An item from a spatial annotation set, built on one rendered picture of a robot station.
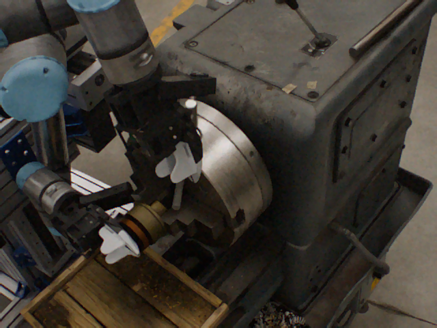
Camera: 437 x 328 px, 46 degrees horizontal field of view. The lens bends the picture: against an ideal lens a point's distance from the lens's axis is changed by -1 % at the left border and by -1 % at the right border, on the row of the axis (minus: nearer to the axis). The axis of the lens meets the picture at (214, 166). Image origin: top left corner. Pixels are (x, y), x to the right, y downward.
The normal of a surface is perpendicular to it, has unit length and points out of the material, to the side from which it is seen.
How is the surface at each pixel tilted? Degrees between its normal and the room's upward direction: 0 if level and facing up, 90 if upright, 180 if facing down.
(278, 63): 0
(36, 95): 89
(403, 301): 0
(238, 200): 70
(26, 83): 89
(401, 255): 0
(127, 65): 78
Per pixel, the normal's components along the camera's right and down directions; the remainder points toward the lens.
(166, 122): 0.70, 0.23
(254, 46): -0.11, -0.67
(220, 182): 0.50, -0.11
